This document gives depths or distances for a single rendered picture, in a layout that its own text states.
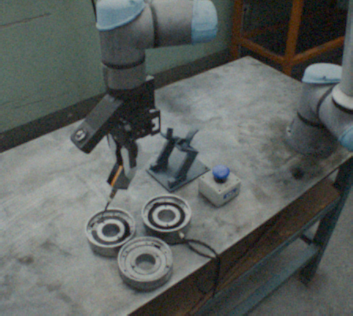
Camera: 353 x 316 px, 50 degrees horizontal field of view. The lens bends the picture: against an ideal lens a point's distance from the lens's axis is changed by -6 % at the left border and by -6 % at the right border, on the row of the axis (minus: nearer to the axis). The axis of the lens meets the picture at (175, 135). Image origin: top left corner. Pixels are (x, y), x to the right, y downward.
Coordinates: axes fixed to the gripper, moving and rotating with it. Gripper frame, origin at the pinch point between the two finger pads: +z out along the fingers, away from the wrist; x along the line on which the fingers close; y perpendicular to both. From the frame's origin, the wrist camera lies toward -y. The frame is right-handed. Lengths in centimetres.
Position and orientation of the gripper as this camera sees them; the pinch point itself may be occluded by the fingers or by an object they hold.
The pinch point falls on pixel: (123, 171)
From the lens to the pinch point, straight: 80.4
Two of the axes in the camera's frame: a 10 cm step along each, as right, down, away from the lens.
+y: 7.8, -3.8, 5.0
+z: 0.0, 8.0, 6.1
